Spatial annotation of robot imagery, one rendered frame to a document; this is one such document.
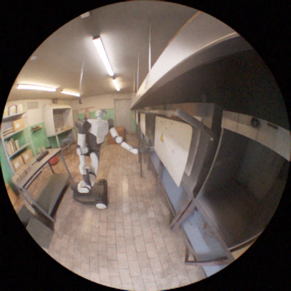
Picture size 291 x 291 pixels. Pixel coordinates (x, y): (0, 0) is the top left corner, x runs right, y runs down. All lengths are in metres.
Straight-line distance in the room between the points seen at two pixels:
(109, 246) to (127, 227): 0.41
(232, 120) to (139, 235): 1.46
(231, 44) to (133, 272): 1.56
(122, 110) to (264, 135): 5.40
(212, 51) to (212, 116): 0.40
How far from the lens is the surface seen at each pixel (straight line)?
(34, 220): 1.69
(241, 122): 0.42
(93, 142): 1.07
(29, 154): 3.62
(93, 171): 1.36
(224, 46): 0.17
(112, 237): 1.46
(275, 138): 0.39
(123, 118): 5.40
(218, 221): 0.70
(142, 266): 1.40
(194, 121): 0.39
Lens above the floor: 1.38
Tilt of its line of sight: 22 degrees down
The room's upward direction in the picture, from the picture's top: 1 degrees clockwise
